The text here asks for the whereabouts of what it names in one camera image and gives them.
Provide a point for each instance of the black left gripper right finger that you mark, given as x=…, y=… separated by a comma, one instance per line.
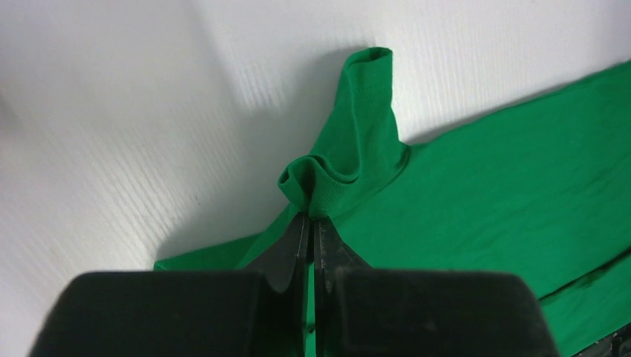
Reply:
x=366, y=311

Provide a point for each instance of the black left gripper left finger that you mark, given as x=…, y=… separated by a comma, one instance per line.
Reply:
x=259, y=310

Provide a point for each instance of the green t-shirt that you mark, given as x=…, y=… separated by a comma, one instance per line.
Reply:
x=541, y=190

